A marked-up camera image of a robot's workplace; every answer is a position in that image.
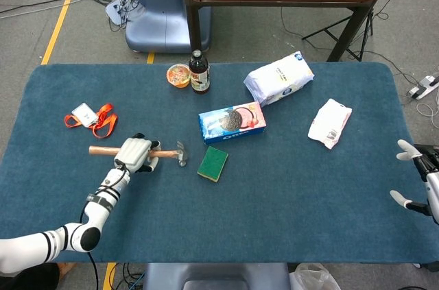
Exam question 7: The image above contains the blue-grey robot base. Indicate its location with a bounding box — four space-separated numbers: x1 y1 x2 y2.
125 0 212 53

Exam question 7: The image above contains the large white tissue pack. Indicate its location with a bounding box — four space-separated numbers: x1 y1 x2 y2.
243 51 316 107

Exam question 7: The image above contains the blue Oreo cookie box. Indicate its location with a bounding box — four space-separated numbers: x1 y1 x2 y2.
198 101 268 145

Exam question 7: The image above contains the orange lanyard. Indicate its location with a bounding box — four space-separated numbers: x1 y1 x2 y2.
64 103 119 139

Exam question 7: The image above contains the clear plastic bag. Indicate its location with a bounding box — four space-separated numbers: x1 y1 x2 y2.
289 262 342 290

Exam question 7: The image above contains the blue-grey robot torso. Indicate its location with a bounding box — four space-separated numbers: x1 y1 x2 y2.
142 262 292 290

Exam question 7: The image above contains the small white snack bag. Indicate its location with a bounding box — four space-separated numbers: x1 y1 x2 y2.
307 98 353 150

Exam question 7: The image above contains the white power strip with plugs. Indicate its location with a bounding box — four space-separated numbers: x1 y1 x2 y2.
105 0 140 26

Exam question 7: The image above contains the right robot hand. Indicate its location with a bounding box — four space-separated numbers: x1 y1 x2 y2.
390 138 439 225

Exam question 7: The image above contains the long black floor cable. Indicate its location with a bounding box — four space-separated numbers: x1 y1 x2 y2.
0 0 91 16

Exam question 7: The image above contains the white ID badge holder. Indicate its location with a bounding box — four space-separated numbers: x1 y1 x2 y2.
71 102 99 129

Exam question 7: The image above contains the blue felt table mat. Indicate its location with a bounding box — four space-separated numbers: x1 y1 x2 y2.
0 62 428 264

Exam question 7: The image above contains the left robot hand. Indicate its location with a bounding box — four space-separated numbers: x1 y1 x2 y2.
114 132 161 174

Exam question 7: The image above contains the orange jelly cup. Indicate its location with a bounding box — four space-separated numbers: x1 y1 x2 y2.
166 63 191 89

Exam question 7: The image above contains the green yellow sponge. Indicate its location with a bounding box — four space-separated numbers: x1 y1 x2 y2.
197 145 229 183

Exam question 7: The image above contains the dark tea bottle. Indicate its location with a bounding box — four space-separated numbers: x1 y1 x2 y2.
188 49 211 95

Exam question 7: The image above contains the wooden handle claw hammer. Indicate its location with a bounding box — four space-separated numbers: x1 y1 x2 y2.
88 141 189 168

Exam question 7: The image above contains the black tripod stand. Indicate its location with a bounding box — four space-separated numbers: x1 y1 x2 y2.
301 0 403 62

